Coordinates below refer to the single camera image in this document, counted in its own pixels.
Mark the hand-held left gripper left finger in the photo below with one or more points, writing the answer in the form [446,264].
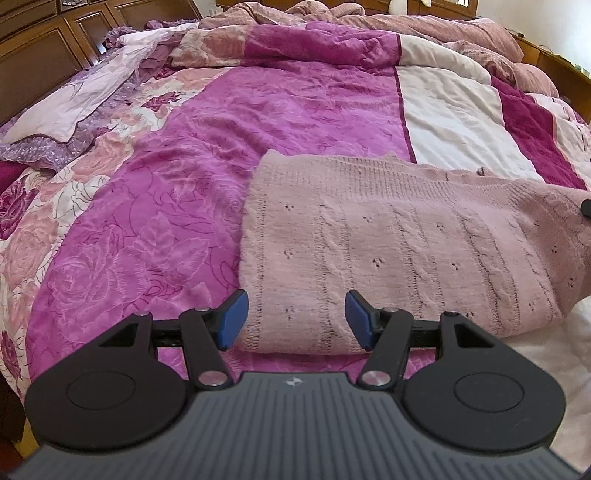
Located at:
[232,318]

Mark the pink knit sweater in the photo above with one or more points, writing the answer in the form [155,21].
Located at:
[392,258]

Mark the wooden bedside cabinet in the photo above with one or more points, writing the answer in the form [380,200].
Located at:
[558,69]

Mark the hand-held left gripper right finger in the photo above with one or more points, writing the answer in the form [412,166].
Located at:
[359,318]

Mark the white plush toy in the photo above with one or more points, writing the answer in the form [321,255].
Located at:
[401,4]

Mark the magenta and white floral quilt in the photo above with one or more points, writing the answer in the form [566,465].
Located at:
[184,161]

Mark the dark wooden headboard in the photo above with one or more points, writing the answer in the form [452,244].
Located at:
[41,50]

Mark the lilac floral pillow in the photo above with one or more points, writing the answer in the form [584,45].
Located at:
[69,108]

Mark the pink crumpled comforter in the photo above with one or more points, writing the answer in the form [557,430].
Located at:
[415,32]

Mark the white fleece blanket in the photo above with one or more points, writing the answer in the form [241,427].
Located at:
[575,369]

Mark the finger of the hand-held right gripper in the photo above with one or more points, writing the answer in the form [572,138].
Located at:
[587,206]

